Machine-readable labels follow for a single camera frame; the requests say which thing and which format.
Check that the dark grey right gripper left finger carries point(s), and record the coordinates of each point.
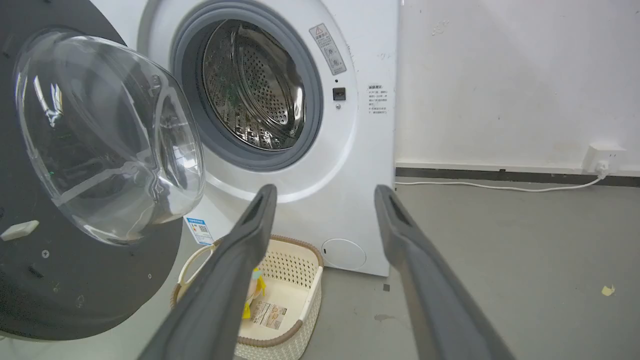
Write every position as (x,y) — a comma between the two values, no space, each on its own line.
(220,300)

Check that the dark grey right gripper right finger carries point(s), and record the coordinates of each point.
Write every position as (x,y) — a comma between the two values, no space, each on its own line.
(440,305)

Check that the round black washing machine door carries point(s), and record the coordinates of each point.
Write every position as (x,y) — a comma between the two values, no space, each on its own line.
(90,175)

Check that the white front-load washing machine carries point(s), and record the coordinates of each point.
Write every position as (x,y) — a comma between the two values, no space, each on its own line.
(350,150)

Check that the yellow toy doll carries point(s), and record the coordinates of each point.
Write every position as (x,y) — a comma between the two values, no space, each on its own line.
(256,290)

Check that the printed paper label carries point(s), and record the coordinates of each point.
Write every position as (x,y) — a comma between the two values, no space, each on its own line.
(269,314)

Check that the cream perforated laundry basket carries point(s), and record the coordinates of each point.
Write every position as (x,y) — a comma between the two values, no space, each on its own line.
(292,280)

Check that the yellow paper scrap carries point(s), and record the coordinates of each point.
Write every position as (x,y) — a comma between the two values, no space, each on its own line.
(607,290)

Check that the white wall power socket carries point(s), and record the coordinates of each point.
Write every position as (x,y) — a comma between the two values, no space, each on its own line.
(602,157)

